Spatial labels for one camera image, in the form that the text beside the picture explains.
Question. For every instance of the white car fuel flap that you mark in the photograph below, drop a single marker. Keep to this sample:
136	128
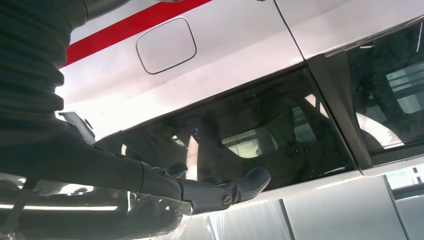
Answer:
165	46

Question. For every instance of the white car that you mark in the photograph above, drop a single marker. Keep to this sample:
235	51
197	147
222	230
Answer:
232	49

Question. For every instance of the robot right hand grey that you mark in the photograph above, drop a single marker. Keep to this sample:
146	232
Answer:
82	165

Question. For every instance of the clear plastic hand wrap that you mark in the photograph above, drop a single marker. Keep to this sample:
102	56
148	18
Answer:
99	222

